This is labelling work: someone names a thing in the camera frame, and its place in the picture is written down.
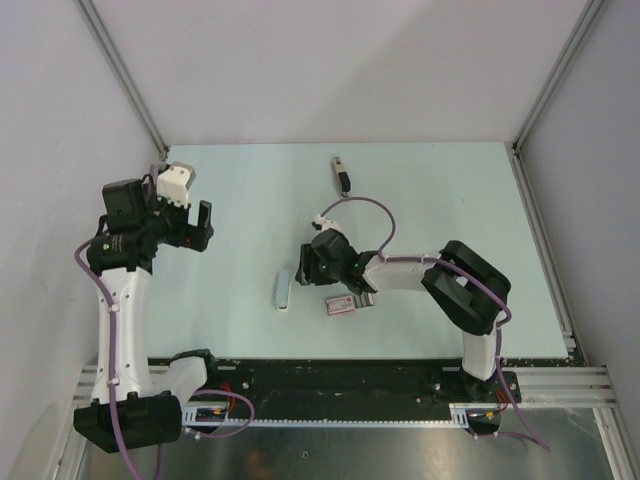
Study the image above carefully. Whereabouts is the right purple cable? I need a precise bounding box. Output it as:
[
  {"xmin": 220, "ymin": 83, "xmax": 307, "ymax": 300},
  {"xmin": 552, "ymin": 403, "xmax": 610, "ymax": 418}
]
[{"xmin": 319, "ymin": 196, "xmax": 551, "ymax": 452}]

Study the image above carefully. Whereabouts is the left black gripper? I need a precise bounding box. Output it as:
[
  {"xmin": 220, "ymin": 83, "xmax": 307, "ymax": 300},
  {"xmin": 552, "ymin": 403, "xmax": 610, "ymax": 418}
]
[{"xmin": 141, "ymin": 183, "xmax": 212, "ymax": 251}]

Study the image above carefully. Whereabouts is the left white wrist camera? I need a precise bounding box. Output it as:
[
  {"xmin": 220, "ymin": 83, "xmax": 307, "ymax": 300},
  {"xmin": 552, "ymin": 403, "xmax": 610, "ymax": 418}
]
[{"xmin": 155, "ymin": 162, "xmax": 196, "ymax": 209}]

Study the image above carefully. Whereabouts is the red staple box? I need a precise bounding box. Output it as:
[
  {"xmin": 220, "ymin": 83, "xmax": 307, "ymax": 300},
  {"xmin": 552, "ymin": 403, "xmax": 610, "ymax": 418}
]
[{"xmin": 325, "ymin": 293, "xmax": 375, "ymax": 316}]

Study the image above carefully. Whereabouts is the grey slotted cable duct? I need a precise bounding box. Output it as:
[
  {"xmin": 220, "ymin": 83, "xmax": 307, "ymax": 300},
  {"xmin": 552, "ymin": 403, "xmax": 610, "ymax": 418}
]
[{"xmin": 182, "ymin": 405, "xmax": 468, "ymax": 430}]

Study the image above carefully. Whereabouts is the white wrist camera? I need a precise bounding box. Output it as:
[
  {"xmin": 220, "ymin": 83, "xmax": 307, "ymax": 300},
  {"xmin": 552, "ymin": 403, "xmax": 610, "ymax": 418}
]
[
  {"xmin": 311, "ymin": 214, "xmax": 342, "ymax": 232},
  {"xmin": 155, "ymin": 162, "xmax": 196, "ymax": 209}
]

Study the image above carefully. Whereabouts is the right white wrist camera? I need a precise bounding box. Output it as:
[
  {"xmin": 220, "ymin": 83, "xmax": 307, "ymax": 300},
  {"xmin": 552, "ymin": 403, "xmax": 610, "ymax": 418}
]
[{"xmin": 311, "ymin": 214, "xmax": 342, "ymax": 232}]

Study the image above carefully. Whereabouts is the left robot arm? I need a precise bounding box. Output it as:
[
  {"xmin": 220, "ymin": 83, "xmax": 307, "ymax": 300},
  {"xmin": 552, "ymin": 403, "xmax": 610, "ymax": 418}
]
[{"xmin": 73, "ymin": 176, "xmax": 221, "ymax": 453}]

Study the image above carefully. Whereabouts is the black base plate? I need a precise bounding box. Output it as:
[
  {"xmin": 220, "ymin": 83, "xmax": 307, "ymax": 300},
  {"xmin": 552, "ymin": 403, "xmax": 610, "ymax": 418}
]
[{"xmin": 164, "ymin": 355, "xmax": 522, "ymax": 435}]

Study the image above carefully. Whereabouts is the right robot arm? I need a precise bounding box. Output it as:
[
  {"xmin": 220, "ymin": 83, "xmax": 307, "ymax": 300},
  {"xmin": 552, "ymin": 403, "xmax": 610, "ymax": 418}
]
[{"xmin": 295, "ymin": 228, "xmax": 512, "ymax": 402}]

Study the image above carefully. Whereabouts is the black and cream stapler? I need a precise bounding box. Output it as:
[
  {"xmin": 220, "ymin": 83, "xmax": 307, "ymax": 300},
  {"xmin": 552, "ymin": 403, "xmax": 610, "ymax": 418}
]
[{"xmin": 331, "ymin": 157, "xmax": 352, "ymax": 198}]

